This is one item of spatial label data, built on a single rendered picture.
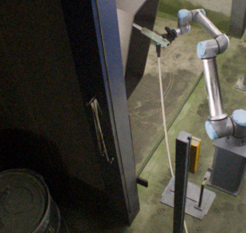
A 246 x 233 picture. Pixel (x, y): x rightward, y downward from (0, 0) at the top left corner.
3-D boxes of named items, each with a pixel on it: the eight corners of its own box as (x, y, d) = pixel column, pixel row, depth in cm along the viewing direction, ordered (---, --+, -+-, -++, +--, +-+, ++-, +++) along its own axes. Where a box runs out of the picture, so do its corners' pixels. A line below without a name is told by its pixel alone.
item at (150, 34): (171, 61, 315) (169, 39, 298) (166, 64, 313) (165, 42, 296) (133, 38, 341) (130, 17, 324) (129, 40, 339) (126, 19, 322)
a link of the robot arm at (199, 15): (235, 40, 267) (202, 5, 320) (219, 43, 265) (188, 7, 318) (234, 54, 274) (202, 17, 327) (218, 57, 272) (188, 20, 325)
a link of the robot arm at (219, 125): (234, 137, 278) (219, 38, 265) (212, 143, 275) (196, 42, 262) (226, 132, 293) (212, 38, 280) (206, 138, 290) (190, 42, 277)
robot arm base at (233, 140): (251, 132, 301) (253, 125, 294) (244, 149, 290) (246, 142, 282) (230, 125, 307) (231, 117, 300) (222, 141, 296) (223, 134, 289)
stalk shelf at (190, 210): (159, 202, 246) (159, 200, 245) (174, 176, 259) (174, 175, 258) (201, 221, 236) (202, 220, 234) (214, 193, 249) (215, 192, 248)
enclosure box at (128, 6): (83, 102, 343) (87, -4, 252) (112, 62, 381) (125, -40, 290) (117, 118, 339) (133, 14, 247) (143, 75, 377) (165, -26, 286)
